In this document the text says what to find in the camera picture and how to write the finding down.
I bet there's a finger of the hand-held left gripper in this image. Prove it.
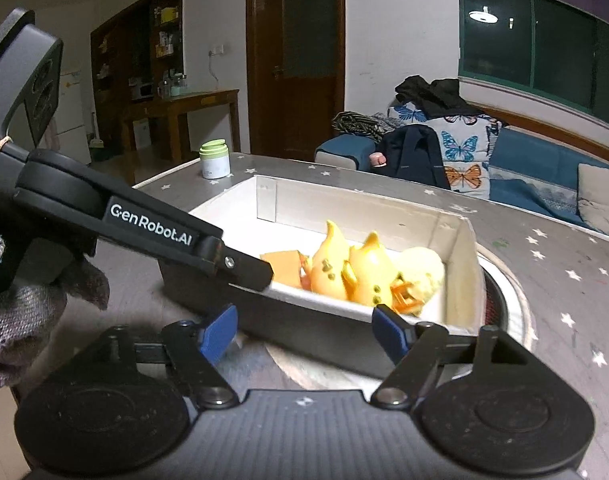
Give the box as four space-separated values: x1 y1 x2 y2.
199 237 276 292

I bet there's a white refrigerator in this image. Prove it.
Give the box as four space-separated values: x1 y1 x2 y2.
54 67 96 166

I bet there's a white carton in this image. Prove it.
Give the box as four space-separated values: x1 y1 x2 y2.
133 119 152 150

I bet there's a white jar with green lid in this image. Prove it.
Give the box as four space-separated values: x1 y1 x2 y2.
199 139 231 181

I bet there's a brown wooden door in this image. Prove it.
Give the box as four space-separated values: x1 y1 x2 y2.
246 0 346 161

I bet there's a wooden side table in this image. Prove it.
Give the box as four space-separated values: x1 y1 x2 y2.
119 89 241 186

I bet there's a person's left hand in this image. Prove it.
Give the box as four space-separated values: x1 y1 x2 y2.
0 234 111 397

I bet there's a grey star-print tablecloth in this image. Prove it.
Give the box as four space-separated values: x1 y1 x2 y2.
134 152 609 480

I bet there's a grey pillow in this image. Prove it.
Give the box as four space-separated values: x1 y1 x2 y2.
577 162 609 241

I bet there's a butterfly print pillow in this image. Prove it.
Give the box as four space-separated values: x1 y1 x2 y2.
387 101 502 201

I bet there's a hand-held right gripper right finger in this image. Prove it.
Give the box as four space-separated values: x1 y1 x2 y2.
371 305 540 409

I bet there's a wooden shelf unit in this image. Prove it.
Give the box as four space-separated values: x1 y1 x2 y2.
90 0 185 166

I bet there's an orange block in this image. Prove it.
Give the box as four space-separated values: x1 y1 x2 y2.
260 249 305 291

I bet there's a yellow plush duck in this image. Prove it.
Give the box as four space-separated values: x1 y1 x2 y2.
384 247 446 317

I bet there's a black clothing pile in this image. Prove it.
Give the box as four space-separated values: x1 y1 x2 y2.
395 75 485 120

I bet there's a blue sofa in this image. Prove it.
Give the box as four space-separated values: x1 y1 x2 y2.
314 125 609 241

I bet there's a striped cloth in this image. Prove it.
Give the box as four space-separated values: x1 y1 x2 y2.
331 111 405 142

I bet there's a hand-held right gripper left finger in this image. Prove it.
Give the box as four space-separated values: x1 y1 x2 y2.
59 304 240 409

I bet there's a grey cardboard box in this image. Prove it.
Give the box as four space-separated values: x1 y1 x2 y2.
157 175 487 381

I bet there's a dark jacket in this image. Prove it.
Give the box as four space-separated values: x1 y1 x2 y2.
377 124 450 190

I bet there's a green-framed window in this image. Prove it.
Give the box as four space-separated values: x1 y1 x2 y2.
457 0 609 136

